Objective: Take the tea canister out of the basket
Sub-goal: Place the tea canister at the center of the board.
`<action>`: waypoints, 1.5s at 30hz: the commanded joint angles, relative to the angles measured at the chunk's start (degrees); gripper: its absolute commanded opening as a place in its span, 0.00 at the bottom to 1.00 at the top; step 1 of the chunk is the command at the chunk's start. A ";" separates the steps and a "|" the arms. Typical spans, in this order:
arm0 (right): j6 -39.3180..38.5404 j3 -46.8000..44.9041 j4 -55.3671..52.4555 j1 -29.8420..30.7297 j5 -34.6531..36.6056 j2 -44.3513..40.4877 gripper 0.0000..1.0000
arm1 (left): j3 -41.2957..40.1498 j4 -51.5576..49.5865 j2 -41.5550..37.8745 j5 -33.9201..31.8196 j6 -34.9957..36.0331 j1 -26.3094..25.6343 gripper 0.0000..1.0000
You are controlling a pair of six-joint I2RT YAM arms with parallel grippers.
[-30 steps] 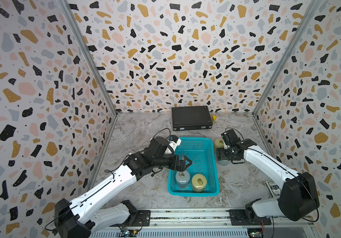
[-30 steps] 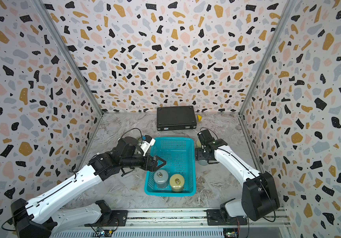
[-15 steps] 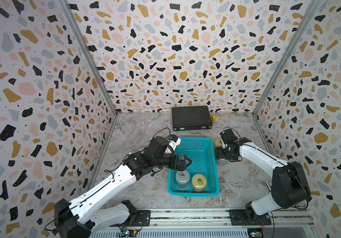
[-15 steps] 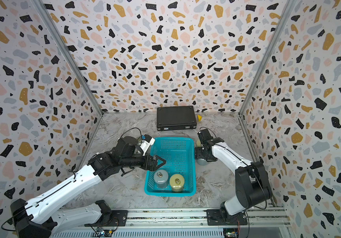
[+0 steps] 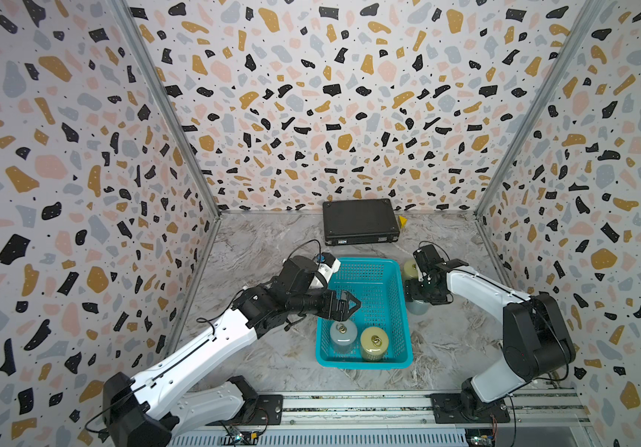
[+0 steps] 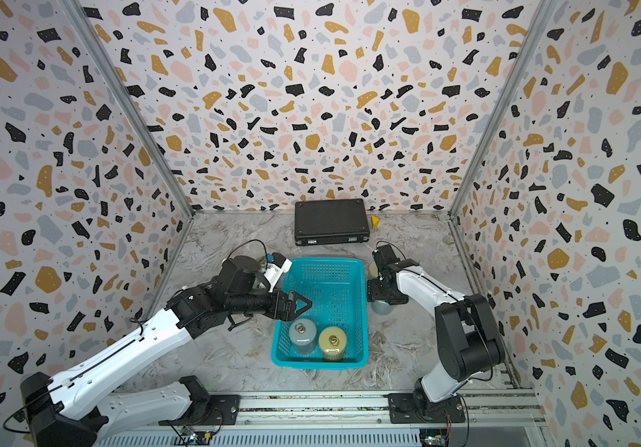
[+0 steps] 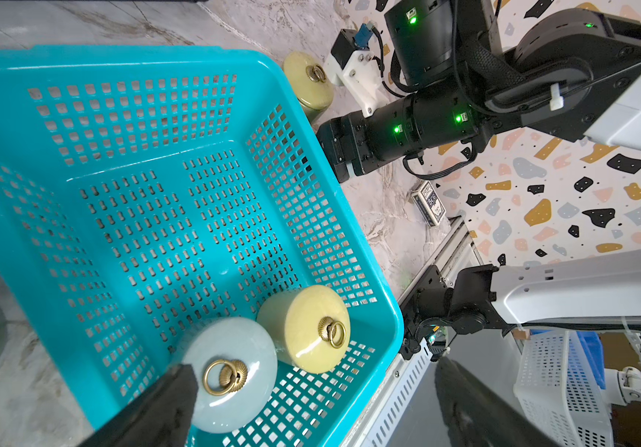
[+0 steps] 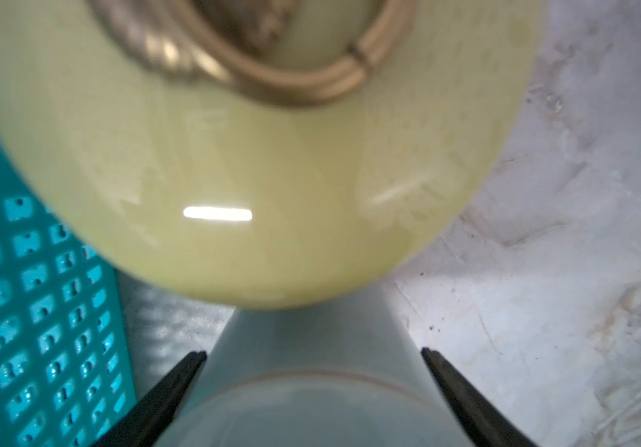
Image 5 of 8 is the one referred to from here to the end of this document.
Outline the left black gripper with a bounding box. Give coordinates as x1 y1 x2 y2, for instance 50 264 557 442
288 288 363 321

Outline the yellow-green tea canister back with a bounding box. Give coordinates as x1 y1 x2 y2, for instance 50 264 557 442
402 260 419 280

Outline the teal plastic perforated basket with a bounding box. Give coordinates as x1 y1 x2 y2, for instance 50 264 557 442
316 257 413 370

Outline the light blue tea canister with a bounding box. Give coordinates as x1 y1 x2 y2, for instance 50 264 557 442
406 301 431 316
329 320 359 355

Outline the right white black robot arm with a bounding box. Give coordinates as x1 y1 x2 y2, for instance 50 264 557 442
403 241 577 420

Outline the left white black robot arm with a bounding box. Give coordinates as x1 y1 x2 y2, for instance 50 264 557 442
97 253 361 446

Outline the light blue tea canister front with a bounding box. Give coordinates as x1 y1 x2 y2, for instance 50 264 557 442
329 320 359 355

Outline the yellow tea canister front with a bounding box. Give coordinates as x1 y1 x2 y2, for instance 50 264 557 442
361 326 389 361

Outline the black hard case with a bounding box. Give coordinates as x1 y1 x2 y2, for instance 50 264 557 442
322 199 400 246

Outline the green circuit board right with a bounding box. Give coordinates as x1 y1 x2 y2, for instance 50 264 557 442
465 428 495 447

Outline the green circuit board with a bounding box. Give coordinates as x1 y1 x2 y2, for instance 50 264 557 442
465 428 495 447
225 426 260 446

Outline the green circuit board left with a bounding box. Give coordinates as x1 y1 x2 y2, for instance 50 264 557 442
225 426 260 446

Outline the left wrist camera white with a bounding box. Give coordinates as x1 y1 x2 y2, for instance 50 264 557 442
310 253 341 289

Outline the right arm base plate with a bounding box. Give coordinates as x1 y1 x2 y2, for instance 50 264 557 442
429 390 510 425

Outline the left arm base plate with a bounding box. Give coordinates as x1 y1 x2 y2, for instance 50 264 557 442
225 394 284 427

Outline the aluminium mounting rail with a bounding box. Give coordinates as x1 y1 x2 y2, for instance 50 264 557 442
185 390 578 434

